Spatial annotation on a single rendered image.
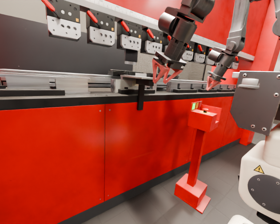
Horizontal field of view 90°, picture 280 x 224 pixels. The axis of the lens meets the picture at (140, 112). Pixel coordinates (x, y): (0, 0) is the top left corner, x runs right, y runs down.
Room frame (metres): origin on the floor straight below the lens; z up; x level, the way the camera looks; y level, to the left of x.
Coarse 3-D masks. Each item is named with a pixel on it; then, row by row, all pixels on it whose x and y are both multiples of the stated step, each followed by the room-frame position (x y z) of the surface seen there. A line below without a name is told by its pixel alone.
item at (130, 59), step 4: (124, 52) 1.06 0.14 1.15; (128, 52) 1.06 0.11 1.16; (132, 52) 1.08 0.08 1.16; (136, 52) 1.10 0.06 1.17; (124, 56) 1.05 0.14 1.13; (128, 56) 1.06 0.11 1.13; (132, 56) 1.08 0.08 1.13; (136, 56) 1.10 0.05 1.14; (124, 60) 1.05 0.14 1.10; (128, 60) 1.06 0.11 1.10; (132, 60) 1.08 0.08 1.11; (136, 60) 1.10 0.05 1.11
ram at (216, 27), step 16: (80, 0) 0.85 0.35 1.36; (112, 0) 0.95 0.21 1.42; (128, 0) 1.01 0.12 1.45; (144, 0) 1.08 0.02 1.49; (160, 0) 1.16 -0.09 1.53; (176, 0) 1.25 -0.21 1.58; (224, 0) 1.64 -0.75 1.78; (128, 16) 1.02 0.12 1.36; (208, 16) 1.51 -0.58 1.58; (224, 16) 1.68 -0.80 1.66; (256, 16) 2.13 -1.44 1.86; (208, 32) 1.54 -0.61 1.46; (224, 32) 1.71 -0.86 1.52; (256, 32) 2.21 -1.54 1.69; (224, 48) 1.76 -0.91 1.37; (256, 48) 2.30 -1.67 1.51
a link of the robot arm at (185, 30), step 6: (180, 18) 0.47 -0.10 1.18; (186, 18) 0.47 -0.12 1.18; (174, 24) 0.49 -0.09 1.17; (180, 24) 0.45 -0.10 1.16; (186, 24) 0.44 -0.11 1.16; (192, 24) 0.44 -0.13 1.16; (174, 30) 0.50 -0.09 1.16; (180, 30) 0.45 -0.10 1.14; (186, 30) 0.45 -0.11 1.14; (192, 30) 0.45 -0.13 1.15; (174, 36) 0.47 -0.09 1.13; (180, 36) 0.45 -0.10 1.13; (186, 36) 0.45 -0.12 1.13; (186, 42) 0.46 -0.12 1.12
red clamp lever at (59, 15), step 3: (42, 0) 0.72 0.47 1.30; (45, 0) 0.72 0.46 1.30; (45, 3) 0.72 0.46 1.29; (48, 3) 0.73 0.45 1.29; (48, 6) 0.73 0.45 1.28; (51, 6) 0.73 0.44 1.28; (51, 9) 0.74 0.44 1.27; (54, 9) 0.74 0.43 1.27; (54, 12) 0.75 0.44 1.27; (57, 15) 0.74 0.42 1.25; (60, 15) 0.75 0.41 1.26; (60, 18) 0.77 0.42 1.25
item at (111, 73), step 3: (108, 72) 1.28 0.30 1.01; (111, 72) 1.23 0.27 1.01; (114, 72) 1.21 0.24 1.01; (117, 72) 1.22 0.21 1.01; (120, 72) 1.24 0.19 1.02; (123, 72) 1.25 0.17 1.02; (108, 75) 1.28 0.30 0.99; (111, 75) 1.23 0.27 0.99; (114, 75) 1.21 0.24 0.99; (117, 75) 1.22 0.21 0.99; (126, 75) 1.10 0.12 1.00
